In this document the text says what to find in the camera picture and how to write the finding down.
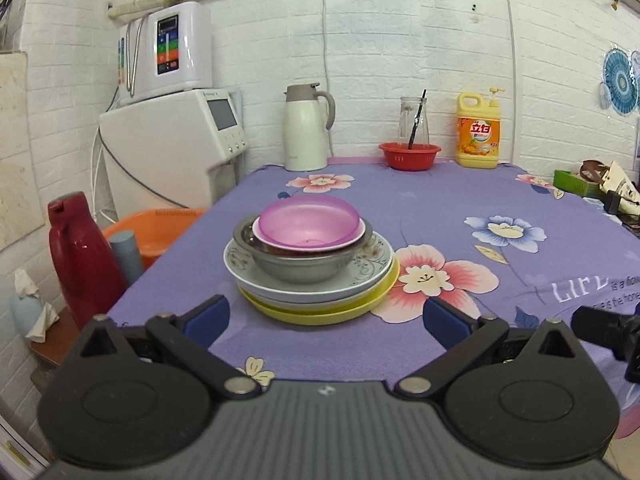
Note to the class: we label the white water purifier unit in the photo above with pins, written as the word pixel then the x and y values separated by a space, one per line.
pixel 164 52

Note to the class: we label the grey cylindrical cup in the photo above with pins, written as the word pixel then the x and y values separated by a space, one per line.
pixel 126 252

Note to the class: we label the white thermal carafe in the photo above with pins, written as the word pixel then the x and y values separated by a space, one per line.
pixel 309 115

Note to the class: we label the red thermos flask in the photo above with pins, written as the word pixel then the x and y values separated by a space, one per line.
pixel 88 273

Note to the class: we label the plain white ceramic plate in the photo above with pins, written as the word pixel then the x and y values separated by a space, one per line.
pixel 334 305

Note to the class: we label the red plastic colander basket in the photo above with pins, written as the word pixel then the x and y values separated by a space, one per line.
pixel 420 157

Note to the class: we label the crumpled white tissue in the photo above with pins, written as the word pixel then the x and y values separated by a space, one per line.
pixel 31 315

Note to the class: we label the clear glass pitcher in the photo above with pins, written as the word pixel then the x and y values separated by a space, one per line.
pixel 408 107

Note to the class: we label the black stirring stick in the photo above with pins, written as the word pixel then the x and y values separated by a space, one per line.
pixel 416 120

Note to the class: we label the yellow plastic plate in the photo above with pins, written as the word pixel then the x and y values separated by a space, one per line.
pixel 351 309

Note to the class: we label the translucent purple plastic bowl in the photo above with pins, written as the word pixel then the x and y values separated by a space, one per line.
pixel 308 211

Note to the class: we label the blue patterned wall decals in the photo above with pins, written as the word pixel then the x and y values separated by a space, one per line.
pixel 619 86

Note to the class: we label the green box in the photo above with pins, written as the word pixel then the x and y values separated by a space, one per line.
pixel 575 184

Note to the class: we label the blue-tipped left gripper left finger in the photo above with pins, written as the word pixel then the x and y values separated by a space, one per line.
pixel 184 340

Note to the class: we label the orange plastic basin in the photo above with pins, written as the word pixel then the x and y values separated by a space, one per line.
pixel 155 230

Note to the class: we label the white countertop water dispenser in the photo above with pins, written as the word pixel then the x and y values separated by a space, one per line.
pixel 177 151

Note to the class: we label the stainless steel bowl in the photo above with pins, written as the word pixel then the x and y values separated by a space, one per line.
pixel 301 268

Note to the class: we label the purple floral tablecloth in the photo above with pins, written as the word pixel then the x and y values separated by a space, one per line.
pixel 486 241

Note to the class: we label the white floral ceramic plate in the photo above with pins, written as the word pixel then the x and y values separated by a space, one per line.
pixel 366 269

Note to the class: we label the yellow dish soap bottle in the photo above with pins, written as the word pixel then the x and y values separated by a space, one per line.
pixel 479 130

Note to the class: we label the white printed paper bag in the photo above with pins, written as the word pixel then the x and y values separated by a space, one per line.
pixel 612 178

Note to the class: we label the white red-patterned ceramic bowl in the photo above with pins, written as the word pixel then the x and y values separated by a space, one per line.
pixel 314 239

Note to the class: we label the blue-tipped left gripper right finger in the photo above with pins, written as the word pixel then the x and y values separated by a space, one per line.
pixel 469 343

